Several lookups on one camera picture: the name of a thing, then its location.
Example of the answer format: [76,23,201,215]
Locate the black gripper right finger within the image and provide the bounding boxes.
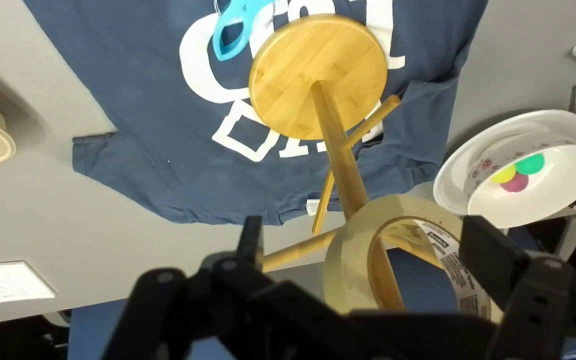
[458,216,576,360]

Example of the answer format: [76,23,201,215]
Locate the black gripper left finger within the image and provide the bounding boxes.
[101,216,341,360]

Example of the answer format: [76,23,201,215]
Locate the beige masking tape roll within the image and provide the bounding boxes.
[322,194,502,323]

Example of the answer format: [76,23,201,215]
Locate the wooden mug rack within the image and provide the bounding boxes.
[246,14,409,316]

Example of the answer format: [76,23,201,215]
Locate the white bowl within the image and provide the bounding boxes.
[465,144,576,229]

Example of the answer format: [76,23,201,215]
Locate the blue chair near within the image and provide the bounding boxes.
[66,220,576,360]

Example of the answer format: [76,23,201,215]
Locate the blue t-shirt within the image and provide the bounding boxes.
[24,0,488,225]

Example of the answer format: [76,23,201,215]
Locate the white plate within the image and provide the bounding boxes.
[431,111,576,216]

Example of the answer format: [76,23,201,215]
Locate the white paper sheet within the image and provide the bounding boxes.
[0,263,53,305]

